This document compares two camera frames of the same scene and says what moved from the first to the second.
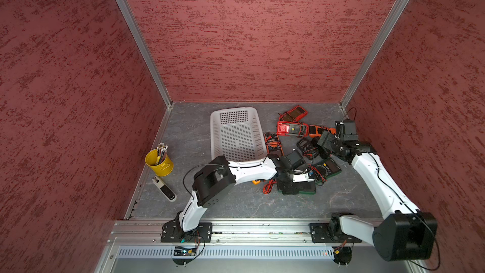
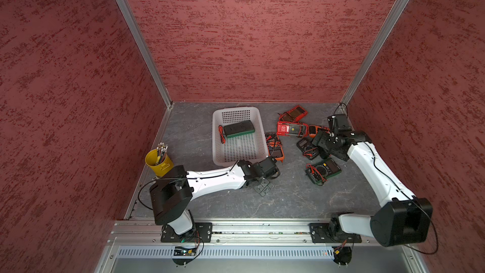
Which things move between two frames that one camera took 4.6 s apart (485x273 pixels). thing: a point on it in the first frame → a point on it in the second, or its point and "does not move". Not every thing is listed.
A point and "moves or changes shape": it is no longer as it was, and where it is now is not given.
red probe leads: [266, 188] moves or changes shape
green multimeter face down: [293, 188] → [239, 129]
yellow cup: [164, 169] does not move
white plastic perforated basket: [237, 133] does not move
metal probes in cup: [161, 150] does not move
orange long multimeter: [314, 131] does not move
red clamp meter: [292, 129] does not move
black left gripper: [282, 183] → [264, 187]
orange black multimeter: [273, 143] does not move
